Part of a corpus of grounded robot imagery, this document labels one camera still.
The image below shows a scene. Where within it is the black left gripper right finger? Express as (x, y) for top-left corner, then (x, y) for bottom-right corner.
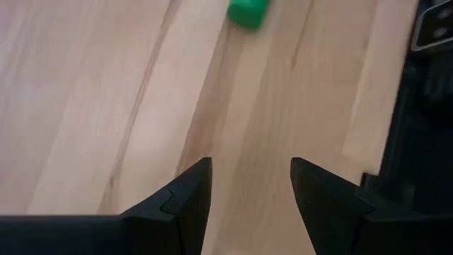
(289, 157), (453, 255)

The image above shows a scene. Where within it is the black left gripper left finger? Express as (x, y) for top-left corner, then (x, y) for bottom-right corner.
(0, 157), (213, 255)

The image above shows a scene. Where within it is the green cylinder block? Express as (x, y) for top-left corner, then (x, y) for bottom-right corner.
(226, 0), (272, 31)

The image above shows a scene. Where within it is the silver-edged black camera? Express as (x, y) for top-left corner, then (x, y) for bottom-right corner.
(410, 0), (453, 53)

